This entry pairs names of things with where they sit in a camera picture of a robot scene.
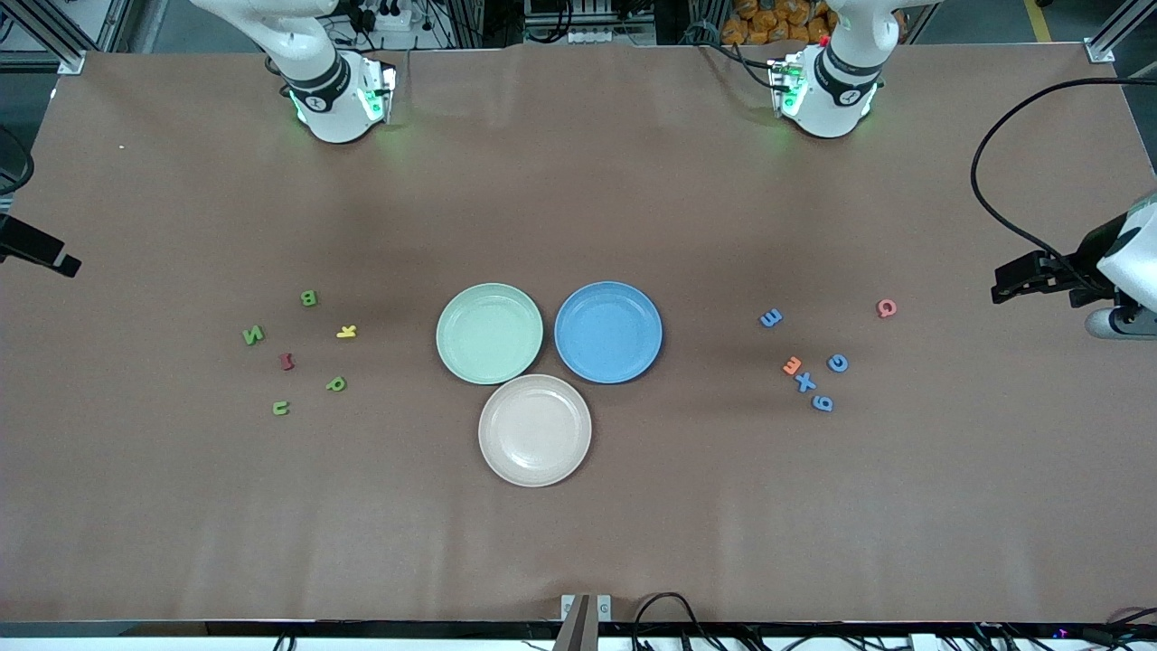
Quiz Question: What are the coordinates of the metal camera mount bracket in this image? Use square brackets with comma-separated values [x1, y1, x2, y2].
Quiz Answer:
[553, 593, 614, 651]

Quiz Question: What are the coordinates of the pile of orange bags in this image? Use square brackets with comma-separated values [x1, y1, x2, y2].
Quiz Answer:
[720, 0, 837, 46]

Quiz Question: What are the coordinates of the black looped floor cable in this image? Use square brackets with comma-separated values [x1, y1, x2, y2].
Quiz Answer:
[631, 591, 751, 651]

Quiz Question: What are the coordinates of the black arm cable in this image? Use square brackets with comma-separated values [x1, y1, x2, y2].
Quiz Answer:
[970, 77, 1157, 272]
[0, 122, 35, 198]

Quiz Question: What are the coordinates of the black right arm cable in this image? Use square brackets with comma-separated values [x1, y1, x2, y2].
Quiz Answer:
[0, 122, 35, 198]

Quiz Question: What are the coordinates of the green round plate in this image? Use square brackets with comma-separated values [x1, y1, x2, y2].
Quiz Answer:
[437, 283, 544, 386]

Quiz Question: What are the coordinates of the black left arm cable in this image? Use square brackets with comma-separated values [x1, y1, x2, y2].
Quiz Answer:
[970, 77, 1157, 272]

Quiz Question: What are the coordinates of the black table edge rail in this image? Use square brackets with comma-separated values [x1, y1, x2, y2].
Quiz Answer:
[0, 620, 1157, 651]

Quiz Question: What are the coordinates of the long white power strip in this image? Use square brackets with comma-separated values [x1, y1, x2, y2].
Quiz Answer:
[568, 27, 654, 46]

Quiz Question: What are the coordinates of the aluminium frame post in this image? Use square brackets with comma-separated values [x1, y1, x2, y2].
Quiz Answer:
[0, 0, 88, 75]
[1087, 0, 1157, 64]

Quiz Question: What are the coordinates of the beige round plate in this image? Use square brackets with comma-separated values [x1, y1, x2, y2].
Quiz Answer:
[478, 373, 593, 488]

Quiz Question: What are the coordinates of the blue round plate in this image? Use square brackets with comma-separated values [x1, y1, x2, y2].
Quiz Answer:
[554, 281, 663, 385]

